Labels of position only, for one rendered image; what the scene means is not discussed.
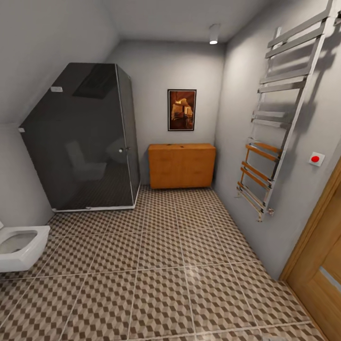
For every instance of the towel rack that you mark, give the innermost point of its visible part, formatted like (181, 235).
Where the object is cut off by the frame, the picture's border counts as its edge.
(278, 45)

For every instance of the downlight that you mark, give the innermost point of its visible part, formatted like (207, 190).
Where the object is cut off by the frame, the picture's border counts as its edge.
(214, 34)

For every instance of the cabinet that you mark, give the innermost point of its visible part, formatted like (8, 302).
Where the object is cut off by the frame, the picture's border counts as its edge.
(181, 165)

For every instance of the toilet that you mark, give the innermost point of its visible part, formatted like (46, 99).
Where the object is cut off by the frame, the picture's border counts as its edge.
(20, 247)

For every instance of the door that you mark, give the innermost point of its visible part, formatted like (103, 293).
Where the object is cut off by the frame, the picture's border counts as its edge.
(75, 138)
(313, 269)
(128, 116)

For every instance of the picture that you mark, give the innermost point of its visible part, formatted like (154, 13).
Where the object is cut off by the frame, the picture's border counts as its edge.
(181, 109)

